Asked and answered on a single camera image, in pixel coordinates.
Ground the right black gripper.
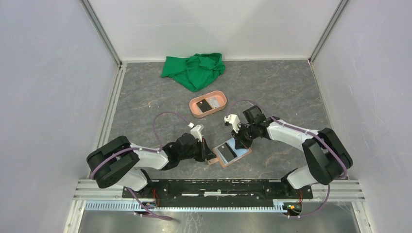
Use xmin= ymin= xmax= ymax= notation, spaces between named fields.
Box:
xmin=231 ymin=123 xmax=258 ymax=150

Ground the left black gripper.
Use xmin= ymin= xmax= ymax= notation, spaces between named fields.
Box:
xmin=179 ymin=137 xmax=217 ymax=162

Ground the brown leather card holder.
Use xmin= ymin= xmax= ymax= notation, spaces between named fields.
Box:
xmin=212 ymin=138 xmax=252 ymax=167

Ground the black card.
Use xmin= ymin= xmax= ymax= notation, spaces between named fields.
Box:
xmin=220 ymin=143 xmax=237 ymax=163
xmin=196 ymin=99 xmax=213 ymax=113

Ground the pink oval tray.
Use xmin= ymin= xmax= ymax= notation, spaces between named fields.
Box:
xmin=189 ymin=90 xmax=227 ymax=118

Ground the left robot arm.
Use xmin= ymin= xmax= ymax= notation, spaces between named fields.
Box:
xmin=86 ymin=133 xmax=216 ymax=198

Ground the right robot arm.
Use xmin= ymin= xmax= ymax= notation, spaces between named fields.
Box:
xmin=224 ymin=105 xmax=353 ymax=198

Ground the silver card in tray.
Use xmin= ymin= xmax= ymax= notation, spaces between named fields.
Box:
xmin=206 ymin=97 xmax=220 ymax=109

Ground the green cloth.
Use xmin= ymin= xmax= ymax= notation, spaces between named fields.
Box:
xmin=161 ymin=53 xmax=226 ymax=92

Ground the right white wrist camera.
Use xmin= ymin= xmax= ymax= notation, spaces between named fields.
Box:
xmin=223 ymin=114 xmax=240 ymax=133

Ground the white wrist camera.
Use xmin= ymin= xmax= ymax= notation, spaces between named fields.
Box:
xmin=188 ymin=123 xmax=204 ymax=142
xmin=223 ymin=114 xmax=240 ymax=133

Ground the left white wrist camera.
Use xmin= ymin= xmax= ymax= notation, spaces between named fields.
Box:
xmin=188 ymin=123 xmax=204 ymax=142

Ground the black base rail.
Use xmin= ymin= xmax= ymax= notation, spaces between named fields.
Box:
xmin=135 ymin=179 xmax=313 ymax=207

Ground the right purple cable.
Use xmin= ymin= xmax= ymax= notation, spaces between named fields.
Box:
xmin=225 ymin=100 xmax=349 ymax=219

